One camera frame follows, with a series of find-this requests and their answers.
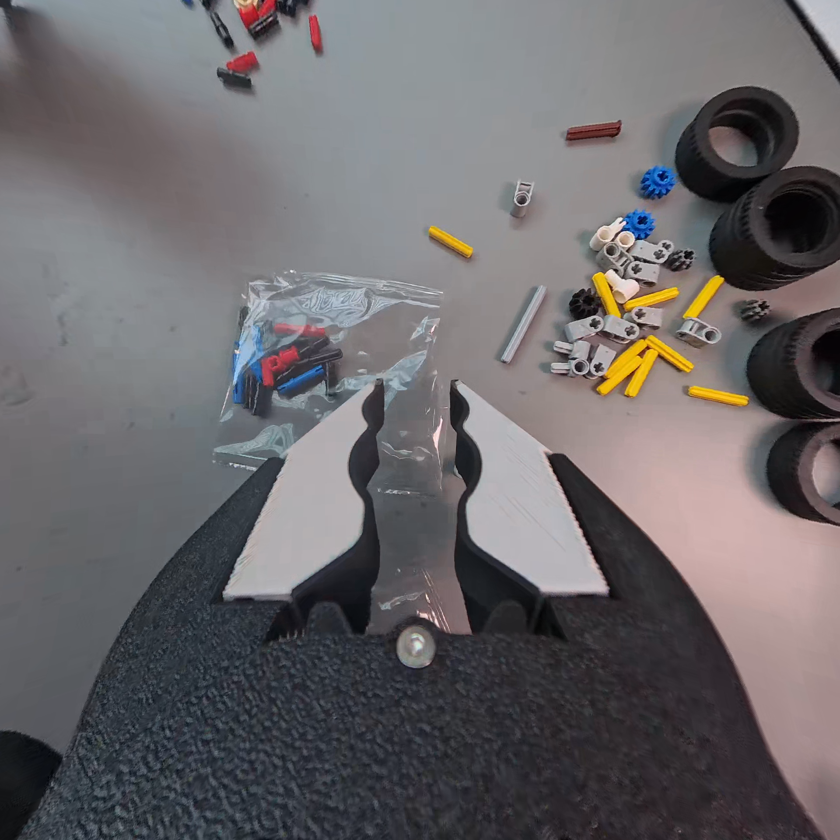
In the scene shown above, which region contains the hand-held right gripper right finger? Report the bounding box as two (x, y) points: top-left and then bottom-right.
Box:
(449, 379), (610, 631)

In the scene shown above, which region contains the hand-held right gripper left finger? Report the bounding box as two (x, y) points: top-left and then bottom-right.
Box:
(223, 379), (385, 619)

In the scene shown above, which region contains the bunch of bagged pins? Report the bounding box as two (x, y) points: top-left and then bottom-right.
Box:
(231, 307), (344, 418)

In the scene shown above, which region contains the clear plastic bag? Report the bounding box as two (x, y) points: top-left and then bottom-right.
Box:
(213, 268), (460, 632)

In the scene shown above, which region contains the pile of small pins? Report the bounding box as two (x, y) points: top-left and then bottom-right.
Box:
(182, 0), (324, 90)

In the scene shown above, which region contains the cluster of yellow axles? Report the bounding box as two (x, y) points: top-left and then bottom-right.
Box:
(592, 272), (750, 408)

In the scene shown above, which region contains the long grey axle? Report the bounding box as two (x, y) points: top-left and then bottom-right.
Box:
(500, 284), (547, 364)

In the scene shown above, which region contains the cluster of grey connectors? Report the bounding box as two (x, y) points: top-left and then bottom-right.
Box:
(551, 238), (724, 379)

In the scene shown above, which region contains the black rubber tyre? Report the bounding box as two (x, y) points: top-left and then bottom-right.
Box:
(710, 165), (840, 292)
(675, 85), (800, 203)
(747, 308), (840, 421)
(766, 420), (840, 526)

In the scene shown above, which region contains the single yellow axle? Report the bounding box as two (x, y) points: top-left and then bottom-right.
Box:
(428, 225), (474, 259)

